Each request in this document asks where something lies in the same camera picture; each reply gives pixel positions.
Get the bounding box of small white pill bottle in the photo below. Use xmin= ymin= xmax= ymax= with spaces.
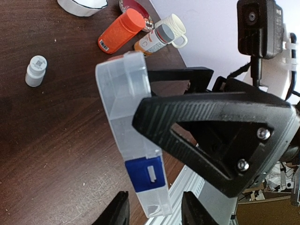
xmin=25 ymin=55 xmax=47 ymax=87

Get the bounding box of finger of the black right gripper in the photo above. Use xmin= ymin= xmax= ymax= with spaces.
xmin=132 ymin=92 xmax=297 ymax=197
xmin=148 ymin=67 xmax=214 ymax=94

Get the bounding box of clear plastic pill organizer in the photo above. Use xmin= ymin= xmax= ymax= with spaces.
xmin=95 ymin=52 xmax=173 ymax=218

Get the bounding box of grey capped vitamin bottle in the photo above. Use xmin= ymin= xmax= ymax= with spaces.
xmin=134 ymin=23 xmax=175 ymax=57

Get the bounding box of white fluted ceramic bowl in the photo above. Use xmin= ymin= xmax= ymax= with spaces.
xmin=57 ymin=0 xmax=108 ymax=17

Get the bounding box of orange pill bottle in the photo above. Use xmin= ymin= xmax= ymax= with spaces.
xmin=97 ymin=8 xmax=145 ymax=54

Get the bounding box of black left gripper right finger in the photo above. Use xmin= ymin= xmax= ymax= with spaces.
xmin=182 ymin=191 xmax=218 ymax=225

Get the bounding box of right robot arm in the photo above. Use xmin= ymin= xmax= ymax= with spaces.
xmin=132 ymin=67 xmax=300 ymax=197

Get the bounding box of red floral saucer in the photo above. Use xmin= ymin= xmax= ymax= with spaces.
xmin=119 ymin=0 xmax=154 ymax=32

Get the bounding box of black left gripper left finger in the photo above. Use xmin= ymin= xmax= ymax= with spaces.
xmin=92 ymin=191 xmax=130 ymax=225

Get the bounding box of cream ribbed ceramic mug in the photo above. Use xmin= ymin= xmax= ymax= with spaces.
xmin=154 ymin=14 xmax=188 ymax=49

